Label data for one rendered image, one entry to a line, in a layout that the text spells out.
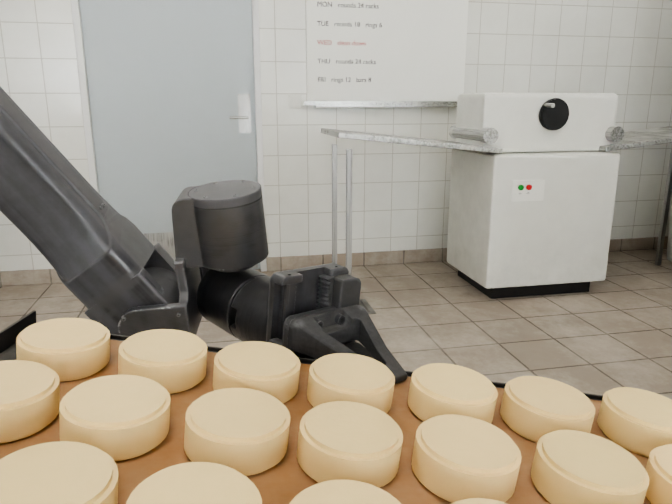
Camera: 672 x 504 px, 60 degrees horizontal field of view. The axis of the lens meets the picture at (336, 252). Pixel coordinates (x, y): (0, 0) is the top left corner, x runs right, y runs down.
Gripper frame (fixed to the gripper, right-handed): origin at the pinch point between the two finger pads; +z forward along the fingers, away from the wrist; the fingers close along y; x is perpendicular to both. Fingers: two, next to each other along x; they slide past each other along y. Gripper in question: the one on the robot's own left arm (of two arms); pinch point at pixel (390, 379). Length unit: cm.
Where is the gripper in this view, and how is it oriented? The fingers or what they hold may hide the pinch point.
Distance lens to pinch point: 38.6
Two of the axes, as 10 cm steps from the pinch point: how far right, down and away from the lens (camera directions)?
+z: 6.8, 2.4, -6.9
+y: -0.9, 9.6, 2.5
